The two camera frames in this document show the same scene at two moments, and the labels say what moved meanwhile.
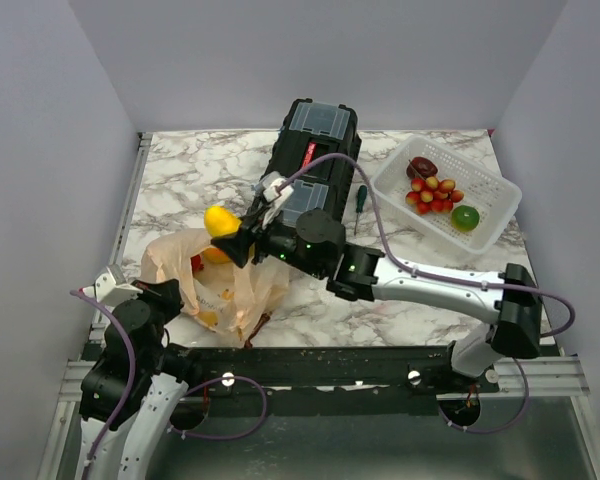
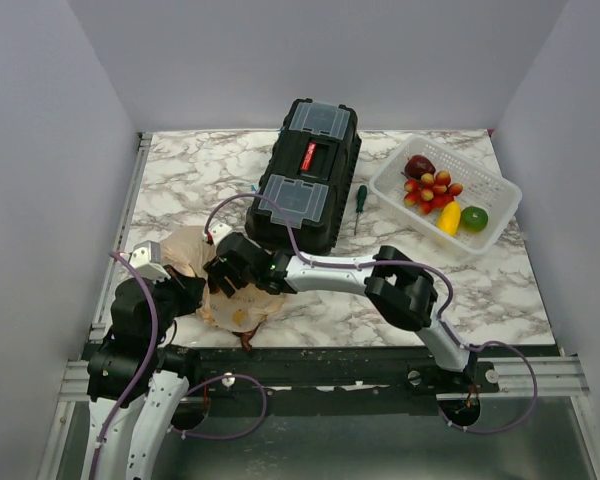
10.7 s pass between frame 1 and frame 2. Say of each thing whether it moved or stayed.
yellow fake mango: moved
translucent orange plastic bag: stayed
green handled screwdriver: stayed
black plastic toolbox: stayed
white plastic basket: stayed
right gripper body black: moved
